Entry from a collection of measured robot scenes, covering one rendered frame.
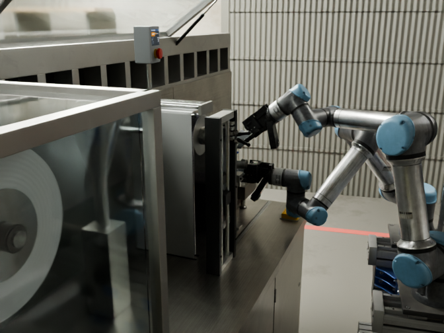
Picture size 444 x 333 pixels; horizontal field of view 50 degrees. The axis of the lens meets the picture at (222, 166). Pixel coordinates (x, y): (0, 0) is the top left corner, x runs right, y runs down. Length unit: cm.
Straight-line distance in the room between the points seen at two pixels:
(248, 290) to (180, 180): 43
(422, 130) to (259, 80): 346
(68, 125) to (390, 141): 105
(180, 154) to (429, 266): 86
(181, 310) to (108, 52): 91
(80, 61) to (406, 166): 107
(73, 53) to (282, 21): 342
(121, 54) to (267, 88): 319
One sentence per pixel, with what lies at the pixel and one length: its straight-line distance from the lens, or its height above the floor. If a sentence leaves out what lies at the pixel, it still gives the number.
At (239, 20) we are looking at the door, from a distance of 490.
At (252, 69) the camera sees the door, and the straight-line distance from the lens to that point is 489.
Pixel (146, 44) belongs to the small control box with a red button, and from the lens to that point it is 136.
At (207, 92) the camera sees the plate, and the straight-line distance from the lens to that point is 252.
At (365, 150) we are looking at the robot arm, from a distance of 190.
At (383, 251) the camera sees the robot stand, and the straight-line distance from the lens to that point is 224.
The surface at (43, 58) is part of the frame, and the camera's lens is 151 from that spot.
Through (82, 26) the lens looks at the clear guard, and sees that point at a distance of 160.
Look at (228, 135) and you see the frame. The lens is 157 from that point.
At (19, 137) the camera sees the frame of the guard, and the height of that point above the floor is 159.
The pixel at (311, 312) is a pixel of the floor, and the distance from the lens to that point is 313.
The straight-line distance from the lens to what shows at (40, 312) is 75.
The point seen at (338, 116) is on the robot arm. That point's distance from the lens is 183.
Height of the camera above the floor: 173
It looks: 17 degrees down
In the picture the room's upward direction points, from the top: straight up
